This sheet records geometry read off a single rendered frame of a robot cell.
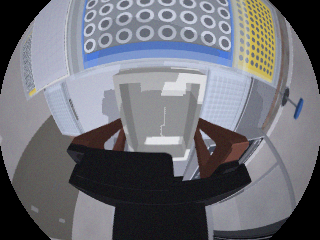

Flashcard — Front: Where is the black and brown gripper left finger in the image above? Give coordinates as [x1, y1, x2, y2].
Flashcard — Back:
[71, 118, 126, 151]

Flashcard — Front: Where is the black square pad with white label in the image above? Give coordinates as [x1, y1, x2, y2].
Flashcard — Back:
[174, 176, 183, 181]

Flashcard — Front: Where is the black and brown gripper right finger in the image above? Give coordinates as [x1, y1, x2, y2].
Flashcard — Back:
[194, 117, 249, 178]

